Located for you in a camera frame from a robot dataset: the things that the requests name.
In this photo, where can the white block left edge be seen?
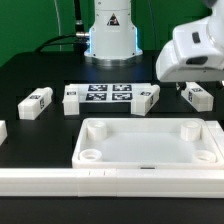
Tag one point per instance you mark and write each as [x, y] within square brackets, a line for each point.
[3, 131]

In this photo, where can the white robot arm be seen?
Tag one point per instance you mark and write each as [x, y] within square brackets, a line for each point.
[113, 37]

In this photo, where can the white front rail fence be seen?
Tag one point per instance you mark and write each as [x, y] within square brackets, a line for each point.
[112, 182]

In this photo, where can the white right side fence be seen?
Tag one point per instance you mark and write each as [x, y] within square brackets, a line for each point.
[217, 132]

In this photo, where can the white marker base plate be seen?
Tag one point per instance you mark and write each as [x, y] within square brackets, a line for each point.
[110, 93]

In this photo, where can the white desk top tray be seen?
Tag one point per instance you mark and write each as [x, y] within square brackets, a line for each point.
[147, 143]

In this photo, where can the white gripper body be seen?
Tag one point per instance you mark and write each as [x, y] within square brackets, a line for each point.
[192, 55]

